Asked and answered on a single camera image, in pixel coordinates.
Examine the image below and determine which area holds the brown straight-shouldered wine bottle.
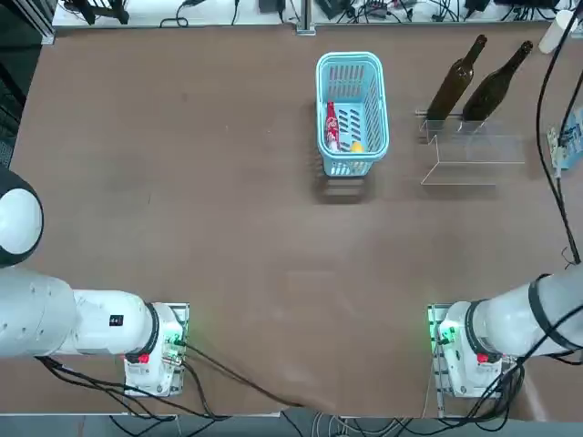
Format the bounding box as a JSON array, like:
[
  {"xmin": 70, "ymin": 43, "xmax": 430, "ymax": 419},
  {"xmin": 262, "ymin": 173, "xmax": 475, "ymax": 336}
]
[{"xmin": 425, "ymin": 35, "xmax": 488, "ymax": 122}]

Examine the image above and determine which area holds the brown sloped-shoulder wine bottle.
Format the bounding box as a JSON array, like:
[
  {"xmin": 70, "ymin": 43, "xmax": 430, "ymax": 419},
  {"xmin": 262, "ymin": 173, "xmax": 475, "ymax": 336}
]
[{"xmin": 461, "ymin": 40, "xmax": 534, "ymax": 123}]

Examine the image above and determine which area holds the clear acrylic stepped shelf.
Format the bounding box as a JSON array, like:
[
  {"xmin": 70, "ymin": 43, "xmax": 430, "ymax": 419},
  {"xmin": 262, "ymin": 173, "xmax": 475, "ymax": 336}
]
[{"xmin": 414, "ymin": 108, "xmax": 526, "ymax": 188}]

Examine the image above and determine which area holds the light blue plastic basket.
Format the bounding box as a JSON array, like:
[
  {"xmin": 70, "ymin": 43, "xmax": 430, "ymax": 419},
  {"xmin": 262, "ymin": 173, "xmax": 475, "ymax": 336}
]
[{"xmin": 315, "ymin": 51, "xmax": 391, "ymax": 178}]

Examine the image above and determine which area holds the red cola bottle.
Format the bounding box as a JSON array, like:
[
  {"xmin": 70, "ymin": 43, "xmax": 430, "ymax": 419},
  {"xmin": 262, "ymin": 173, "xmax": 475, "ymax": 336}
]
[{"xmin": 323, "ymin": 100, "xmax": 341, "ymax": 153}]

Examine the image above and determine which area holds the blue printed paper bag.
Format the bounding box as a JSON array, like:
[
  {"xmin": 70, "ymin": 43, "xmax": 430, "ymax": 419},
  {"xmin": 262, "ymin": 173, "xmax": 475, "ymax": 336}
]
[{"xmin": 546, "ymin": 108, "xmax": 583, "ymax": 172}]

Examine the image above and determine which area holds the white paper cup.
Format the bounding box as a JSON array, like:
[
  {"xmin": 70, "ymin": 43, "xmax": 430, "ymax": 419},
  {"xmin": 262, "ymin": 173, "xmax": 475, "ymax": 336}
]
[{"xmin": 538, "ymin": 8, "xmax": 578, "ymax": 54}]

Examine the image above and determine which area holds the aluminium camera post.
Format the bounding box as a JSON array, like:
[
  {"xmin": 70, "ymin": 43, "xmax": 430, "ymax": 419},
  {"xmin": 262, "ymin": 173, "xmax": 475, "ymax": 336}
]
[{"xmin": 295, "ymin": 0, "xmax": 318, "ymax": 28}]

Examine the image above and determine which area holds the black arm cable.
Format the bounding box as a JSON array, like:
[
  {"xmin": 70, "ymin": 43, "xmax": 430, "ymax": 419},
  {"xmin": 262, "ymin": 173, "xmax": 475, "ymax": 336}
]
[{"xmin": 536, "ymin": 0, "xmax": 583, "ymax": 265}]

